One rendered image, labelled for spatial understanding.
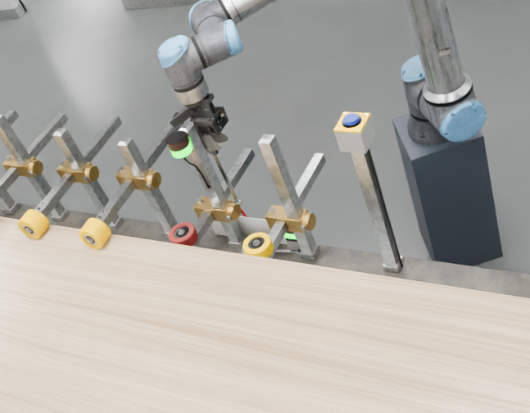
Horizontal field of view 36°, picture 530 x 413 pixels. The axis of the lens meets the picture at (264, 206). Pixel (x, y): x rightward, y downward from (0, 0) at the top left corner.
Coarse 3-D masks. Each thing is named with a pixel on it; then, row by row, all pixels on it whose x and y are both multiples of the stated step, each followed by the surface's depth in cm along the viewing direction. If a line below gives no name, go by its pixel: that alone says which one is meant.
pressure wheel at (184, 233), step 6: (186, 222) 232; (174, 228) 232; (180, 228) 232; (186, 228) 231; (192, 228) 230; (174, 234) 230; (180, 234) 230; (186, 234) 229; (192, 234) 228; (174, 240) 228; (180, 240) 228; (186, 240) 227; (192, 240) 229
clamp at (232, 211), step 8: (208, 200) 242; (232, 200) 240; (200, 208) 241; (208, 208) 240; (216, 208) 239; (224, 208) 237; (232, 208) 237; (240, 208) 240; (216, 216) 240; (224, 216) 239; (232, 216) 237
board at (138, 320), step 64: (0, 256) 248; (64, 256) 239; (128, 256) 230; (192, 256) 222; (256, 256) 214; (0, 320) 227; (64, 320) 219; (128, 320) 212; (192, 320) 205; (256, 320) 198; (320, 320) 192; (384, 320) 187; (448, 320) 181; (512, 320) 176; (0, 384) 209; (64, 384) 203; (128, 384) 196; (192, 384) 190; (256, 384) 185; (320, 384) 179; (384, 384) 174; (448, 384) 170; (512, 384) 165
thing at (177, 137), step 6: (174, 132) 219; (180, 132) 218; (168, 138) 218; (174, 138) 217; (180, 138) 216; (192, 144) 221; (180, 150) 216; (198, 168) 227; (204, 180) 230; (210, 186) 232
